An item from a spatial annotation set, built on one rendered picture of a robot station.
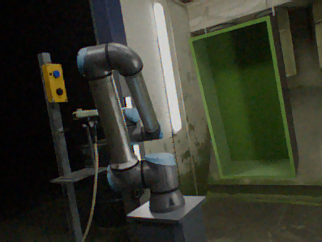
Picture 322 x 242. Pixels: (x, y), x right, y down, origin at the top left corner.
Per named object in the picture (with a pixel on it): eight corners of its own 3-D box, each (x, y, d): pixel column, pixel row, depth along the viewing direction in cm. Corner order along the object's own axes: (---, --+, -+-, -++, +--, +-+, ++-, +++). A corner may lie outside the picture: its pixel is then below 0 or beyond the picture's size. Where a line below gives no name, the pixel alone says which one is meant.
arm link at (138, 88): (135, 32, 122) (164, 127, 175) (107, 37, 124) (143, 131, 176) (135, 49, 115) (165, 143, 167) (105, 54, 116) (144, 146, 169)
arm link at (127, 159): (145, 195, 146) (105, 45, 115) (112, 199, 148) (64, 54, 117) (148, 177, 160) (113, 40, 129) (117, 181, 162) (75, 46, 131)
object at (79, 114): (82, 146, 174) (75, 109, 174) (77, 147, 177) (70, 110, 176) (133, 134, 215) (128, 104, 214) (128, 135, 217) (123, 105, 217)
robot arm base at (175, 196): (173, 213, 136) (170, 193, 136) (141, 211, 147) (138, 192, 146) (191, 200, 152) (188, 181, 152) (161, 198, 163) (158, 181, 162)
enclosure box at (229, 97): (231, 161, 279) (203, 35, 252) (299, 158, 249) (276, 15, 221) (221, 179, 250) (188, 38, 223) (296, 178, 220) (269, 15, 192)
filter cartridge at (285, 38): (283, 87, 297) (271, 6, 292) (258, 92, 330) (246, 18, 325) (307, 83, 312) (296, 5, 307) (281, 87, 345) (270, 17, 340)
